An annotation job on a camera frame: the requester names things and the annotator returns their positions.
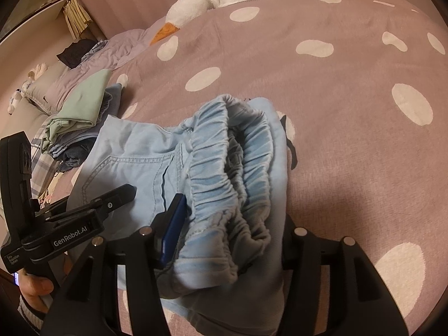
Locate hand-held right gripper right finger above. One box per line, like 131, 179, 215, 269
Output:
280, 213, 410, 336

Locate light blue denim shorts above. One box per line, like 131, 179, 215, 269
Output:
68, 93, 291, 336

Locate person's striped-sleeve left forearm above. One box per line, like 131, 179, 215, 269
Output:
16, 294, 50, 328

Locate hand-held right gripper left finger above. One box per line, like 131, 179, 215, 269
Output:
40, 193, 188, 336

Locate lavender quilt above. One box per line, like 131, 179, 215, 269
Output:
26, 17, 169, 116

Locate person's left hand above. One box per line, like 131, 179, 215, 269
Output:
19, 273, 57, 314

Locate small white cloth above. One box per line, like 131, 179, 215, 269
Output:
9, 89, 23, 114
28, 63, 48, 81

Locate folded mint green cloth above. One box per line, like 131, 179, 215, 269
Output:
42, 68, 113, 153

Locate plaid cloth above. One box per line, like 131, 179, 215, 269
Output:
30, 119, 60, 197

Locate dark cloth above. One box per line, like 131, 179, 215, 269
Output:
57, 39, 97, 69

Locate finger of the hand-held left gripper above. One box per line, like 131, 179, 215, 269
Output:
33, 184, 137, 223

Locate folded dark blue jeans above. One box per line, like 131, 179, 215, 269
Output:
49, 131, 97, 172

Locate white shelf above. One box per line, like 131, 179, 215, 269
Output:
0, 0, 67, 43

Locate pink white-dotted blanket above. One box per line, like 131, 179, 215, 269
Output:
52, 0, 448, 336

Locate grey-blue folded cloth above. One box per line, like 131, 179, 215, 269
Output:
94, 84, 123, 120

